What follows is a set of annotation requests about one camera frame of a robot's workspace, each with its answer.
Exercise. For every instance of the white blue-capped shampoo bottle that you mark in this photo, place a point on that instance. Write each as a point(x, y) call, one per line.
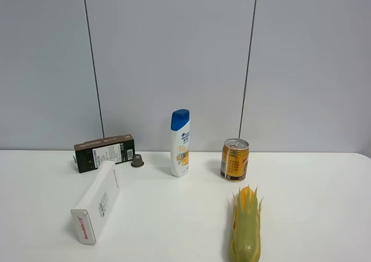
point(180, 140)

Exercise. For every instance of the gold drink can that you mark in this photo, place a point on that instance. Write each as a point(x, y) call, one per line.
point(234, 159)

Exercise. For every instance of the grey coffee capsule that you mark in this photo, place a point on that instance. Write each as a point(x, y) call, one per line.
point(137, 161)

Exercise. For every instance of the dark brown cardboard box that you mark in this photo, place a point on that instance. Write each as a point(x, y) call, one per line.
point(89, 155)

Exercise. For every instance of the white toothpaste box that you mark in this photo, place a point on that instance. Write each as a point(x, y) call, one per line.
point(92, 211)

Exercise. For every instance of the toy corn cob with husk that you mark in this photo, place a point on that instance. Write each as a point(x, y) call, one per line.
point(245, 240)

